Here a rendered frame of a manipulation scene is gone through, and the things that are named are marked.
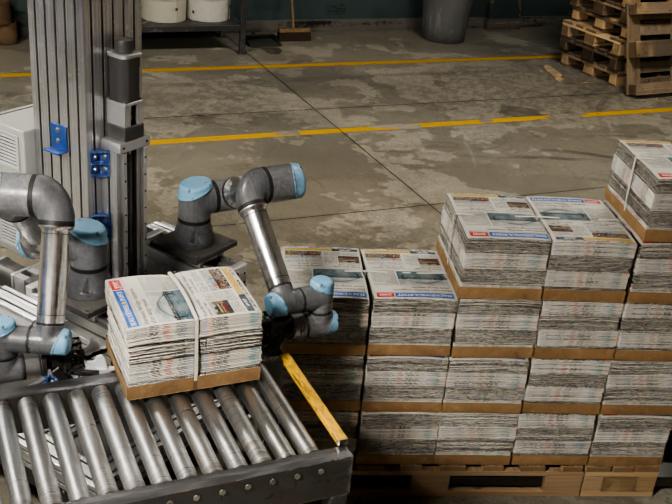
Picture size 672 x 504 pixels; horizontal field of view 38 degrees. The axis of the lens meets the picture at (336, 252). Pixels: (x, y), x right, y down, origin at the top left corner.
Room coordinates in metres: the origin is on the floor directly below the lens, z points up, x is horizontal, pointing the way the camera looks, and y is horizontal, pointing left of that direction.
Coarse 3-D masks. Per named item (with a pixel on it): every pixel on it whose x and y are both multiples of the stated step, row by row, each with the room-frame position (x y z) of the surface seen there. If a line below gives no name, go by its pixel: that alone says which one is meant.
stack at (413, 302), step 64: (320, 256) 3.08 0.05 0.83; (384, 256) 3.13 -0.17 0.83; (384, 320) 2.83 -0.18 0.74; (448, 320) 2.86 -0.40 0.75; (512, 320) 2.88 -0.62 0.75; (576, 320) 2.91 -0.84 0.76; (320, 384) 2.79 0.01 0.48; (384, 384) 2.82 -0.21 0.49; (448, 384) 2.85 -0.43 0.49; (512, 384) 2.88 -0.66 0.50; (576, 384) 2.92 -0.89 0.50; (320, 448) 2.80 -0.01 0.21; (384, 448) 2.82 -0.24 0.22; (448, 448) 2.86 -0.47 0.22; (512, 448) 2.89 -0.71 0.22; (576, 448) 2.92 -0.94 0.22
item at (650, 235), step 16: (608, 192) 3.27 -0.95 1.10; (640, 224) 2.97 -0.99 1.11; (656, 240) 2.94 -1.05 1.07; (624, 352) 2.93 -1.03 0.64; (640, 352) 2.94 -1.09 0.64; (656, 352) 2.95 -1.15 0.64; (592, 464) 2.93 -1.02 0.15; (608, 464) 2.94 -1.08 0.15; (624, 464) 2.95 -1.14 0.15; (640, 464) 2.96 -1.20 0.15; (656, 464) 2.96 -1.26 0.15
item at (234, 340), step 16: (192, 272) 2.50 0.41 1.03; (208, 272) 2.50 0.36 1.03; (224, 272) 2.51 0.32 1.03; (192, 288) 2.40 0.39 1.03; (208, 288) 2.41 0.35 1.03; (224, 288) 2.41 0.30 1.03; (240, 288) 2.42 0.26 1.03; (208, 304) 2.31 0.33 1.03; (224, 304) 2.32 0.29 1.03; (240, 304) 2.33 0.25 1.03; (256, 304) 2.34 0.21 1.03; (208, 320) 2.24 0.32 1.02; (224, 320) 2.26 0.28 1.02; (240, 320) 2.28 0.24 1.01; (256, 320) 2.30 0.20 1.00; (208, 336) 2.24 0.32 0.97; (224, 336) 2.26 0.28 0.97; (240, 336) 2.28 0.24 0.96; (256, 336) 2.30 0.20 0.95; (208, 352) 2.24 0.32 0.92; (224, 352) 2.27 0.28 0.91; (240, 352) 2.29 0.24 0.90; (256, 352) 2.30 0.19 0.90; (208, 368) 2.25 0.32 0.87; (224, 368) 2.26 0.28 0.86; (240, 368) 2.28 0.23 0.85
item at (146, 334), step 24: (120, 288) 2.36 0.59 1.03; (144, 288) 2.37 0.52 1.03; (120, 312) 2.23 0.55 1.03; (144, 312) 2.24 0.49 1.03; (168, 312) 2.25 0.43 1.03; (120, 336) 2.24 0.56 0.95; (144, 336) 2.17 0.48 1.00; (168, 336) 2.19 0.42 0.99; (120, 360) 2.25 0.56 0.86; (144, 360) 2.17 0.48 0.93; (168, 360) 2.20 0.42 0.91; (144, 384) 2.17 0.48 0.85
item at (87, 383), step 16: (272, 352) 2.47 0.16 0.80; (272, 368) 2.44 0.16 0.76; (48, 384) 2.20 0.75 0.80; (64, 384) 2.21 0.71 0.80; (80, 384) 2.21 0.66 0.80; (96, 384) 2.22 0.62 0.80; (112, 384) 2.24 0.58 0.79; (256, 384) 2.42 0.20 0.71; (0, 400) 2.11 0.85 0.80; (16, 400) 2.13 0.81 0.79; (64, 400) 2.18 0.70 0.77; (192, 400) 2.34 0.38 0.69; (16, 416) 2.13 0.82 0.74; (96, 416) 2.22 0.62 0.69
